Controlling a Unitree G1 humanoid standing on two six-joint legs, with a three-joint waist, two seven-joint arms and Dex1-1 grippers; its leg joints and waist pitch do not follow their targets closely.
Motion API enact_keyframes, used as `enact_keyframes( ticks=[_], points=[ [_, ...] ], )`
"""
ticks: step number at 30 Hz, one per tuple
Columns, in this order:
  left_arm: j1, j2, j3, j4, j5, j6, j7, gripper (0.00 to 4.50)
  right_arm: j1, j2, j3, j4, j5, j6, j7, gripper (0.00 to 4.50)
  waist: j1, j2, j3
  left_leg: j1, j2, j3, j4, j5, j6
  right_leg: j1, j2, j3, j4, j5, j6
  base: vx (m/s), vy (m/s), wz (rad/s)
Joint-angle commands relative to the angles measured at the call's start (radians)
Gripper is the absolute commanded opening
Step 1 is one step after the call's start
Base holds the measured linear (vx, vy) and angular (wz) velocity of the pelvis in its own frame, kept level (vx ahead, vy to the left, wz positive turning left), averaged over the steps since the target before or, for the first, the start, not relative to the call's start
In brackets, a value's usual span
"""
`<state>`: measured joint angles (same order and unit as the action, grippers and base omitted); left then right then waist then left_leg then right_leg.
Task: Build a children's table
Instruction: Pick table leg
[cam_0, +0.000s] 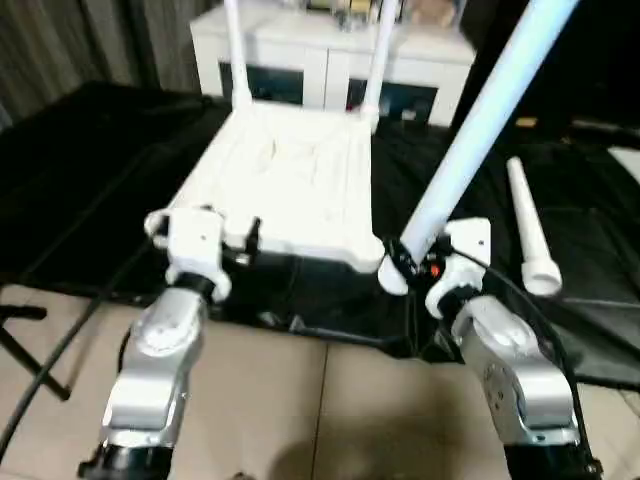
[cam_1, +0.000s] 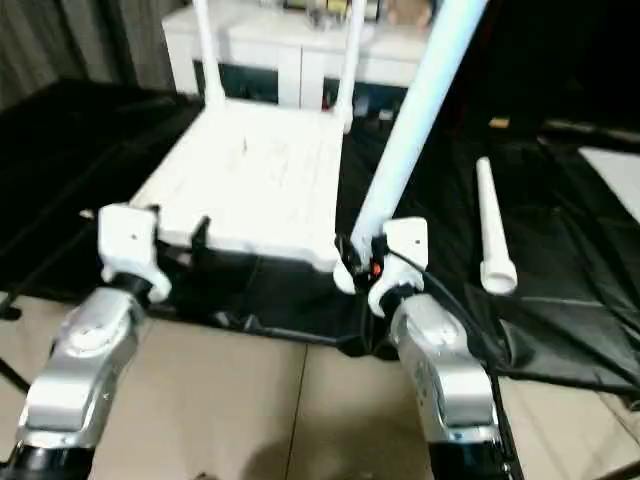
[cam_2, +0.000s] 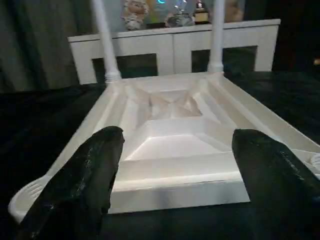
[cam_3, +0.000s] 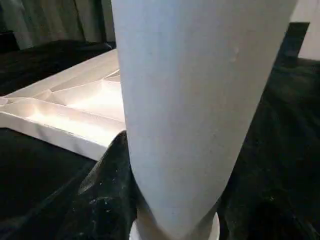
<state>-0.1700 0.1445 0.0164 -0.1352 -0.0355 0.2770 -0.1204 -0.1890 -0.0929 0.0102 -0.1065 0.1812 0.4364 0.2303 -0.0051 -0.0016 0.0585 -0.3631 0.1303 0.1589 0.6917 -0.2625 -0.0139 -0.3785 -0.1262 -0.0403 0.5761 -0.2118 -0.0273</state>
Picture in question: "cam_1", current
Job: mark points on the white plastic table top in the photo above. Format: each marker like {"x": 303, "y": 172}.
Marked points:
{"x": 250, "y": 190}

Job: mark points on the white plastic table leg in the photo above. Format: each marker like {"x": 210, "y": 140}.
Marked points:
{"x": 425, "y": 100}
{"x": 207, "y": 50}
{"x": 492, "y": 225}
{"x": 352, "y": 60}

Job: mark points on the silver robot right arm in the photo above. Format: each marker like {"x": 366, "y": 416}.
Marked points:
{"x": 440, "y": 360}

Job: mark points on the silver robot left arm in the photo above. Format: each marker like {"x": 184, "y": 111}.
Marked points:
{"x": 85, "y": 350}

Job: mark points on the black work mat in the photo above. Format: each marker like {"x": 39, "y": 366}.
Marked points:
{"x": 550, "y": 250}

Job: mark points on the small yellow object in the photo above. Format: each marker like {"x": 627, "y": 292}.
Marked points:
{"x": 500, "y": 122}

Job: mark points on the white glass-door cabinet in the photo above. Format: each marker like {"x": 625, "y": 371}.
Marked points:
{"x": 280, "y": 45}

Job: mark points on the grey pleated curtain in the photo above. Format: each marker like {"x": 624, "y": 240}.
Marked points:
{"x": 75, "y": 45}

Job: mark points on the black stand leg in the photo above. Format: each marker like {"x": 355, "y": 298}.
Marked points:
{"x": 15, "y": 375}

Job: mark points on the dark bag on cabinet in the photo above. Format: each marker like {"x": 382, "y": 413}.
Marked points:
{"x": 325, "y": 12}

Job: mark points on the white flat panel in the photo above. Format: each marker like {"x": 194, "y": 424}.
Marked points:
{"x": 615, "y": 175}

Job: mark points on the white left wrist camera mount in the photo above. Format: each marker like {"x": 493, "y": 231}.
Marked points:
{"x": 127, "y": 240}

